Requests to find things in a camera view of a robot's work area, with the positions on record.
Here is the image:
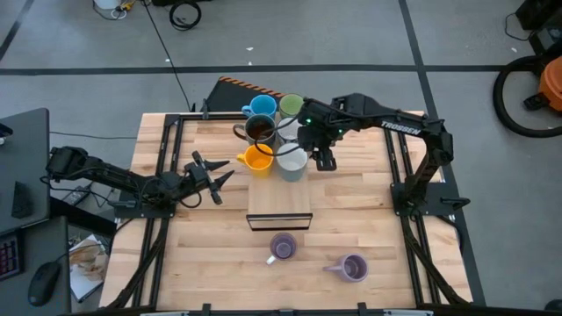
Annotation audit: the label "orange vacuum cleaner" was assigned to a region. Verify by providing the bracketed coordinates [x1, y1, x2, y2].
[523, 55, 562, 113]

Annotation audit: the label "grey-green mug white inside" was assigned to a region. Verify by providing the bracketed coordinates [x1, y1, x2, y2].
[275, 142, 309, 183]

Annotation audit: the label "black equipment case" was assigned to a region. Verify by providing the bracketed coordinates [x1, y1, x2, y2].
[515, 0, 562, 58]

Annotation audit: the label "black vacuum hose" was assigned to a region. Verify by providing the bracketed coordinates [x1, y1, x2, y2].
[492, 54, 562, 140]

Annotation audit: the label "long black floor cable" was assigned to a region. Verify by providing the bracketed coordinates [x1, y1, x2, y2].
[142, 0, 195, 113]

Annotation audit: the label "blue mug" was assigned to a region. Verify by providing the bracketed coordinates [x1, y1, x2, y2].
[241, 94, 278, 119]

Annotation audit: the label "wooden shelf black metal frame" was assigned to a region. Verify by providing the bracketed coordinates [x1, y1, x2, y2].
[246, 111, 314, 233]

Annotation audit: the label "thin grey floor cable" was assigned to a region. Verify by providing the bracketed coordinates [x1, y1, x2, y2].
[49, 131, 138, 141]

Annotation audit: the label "white paper sheets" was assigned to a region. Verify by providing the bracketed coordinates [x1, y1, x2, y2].
[68, 234, 111, 304]

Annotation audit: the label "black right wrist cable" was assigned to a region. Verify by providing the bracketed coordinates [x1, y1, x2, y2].
[253, 114, 305, 158]

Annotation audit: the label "crumpled brown paper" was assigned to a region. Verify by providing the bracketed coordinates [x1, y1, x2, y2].
[69, 248, 107, 282]

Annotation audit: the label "black case orange striped edge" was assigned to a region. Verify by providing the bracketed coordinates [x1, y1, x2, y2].
[205, 75, 285, 113]

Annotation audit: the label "dark green brown mug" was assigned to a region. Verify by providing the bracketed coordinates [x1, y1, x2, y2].
[232, 112, 277, 146]

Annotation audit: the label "grey desk top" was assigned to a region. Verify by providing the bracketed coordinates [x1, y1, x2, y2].
[0, 107, 52, 236]
[0, 214, 72, 316]

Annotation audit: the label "black keyboard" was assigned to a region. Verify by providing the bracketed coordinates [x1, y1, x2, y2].
[0, 232, 25, 282]

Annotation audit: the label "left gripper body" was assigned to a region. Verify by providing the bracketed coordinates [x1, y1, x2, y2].
[183, 150, 224, 206]

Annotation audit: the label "black wedge-shaped object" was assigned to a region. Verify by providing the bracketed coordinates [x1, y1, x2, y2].
[11, 181, 33, 219]

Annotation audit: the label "light green mug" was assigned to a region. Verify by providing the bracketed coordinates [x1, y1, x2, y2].
[278, 92, 306, 119]

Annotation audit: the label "black aluminium table frame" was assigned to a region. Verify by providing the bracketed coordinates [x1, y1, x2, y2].
[104, 112, 473, 316]

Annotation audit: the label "coiled black cable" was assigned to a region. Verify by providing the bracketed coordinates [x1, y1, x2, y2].
[169, 0, 203, 32]

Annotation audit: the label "smooth purple mug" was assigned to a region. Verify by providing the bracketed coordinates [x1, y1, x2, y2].
[265, 233, 299, 266]

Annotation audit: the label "ribbed lilac mug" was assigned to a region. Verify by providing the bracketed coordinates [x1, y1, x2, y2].
[322, 253, 370, 283]

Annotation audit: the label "orange mug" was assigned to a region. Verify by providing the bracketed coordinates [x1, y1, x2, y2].
[236, 143, 275, 178]

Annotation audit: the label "black computer mouse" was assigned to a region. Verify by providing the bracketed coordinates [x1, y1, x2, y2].
[27, 261, 61, 307]

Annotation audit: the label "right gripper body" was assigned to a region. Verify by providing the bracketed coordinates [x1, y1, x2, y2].
[297, 99, 347, 153]

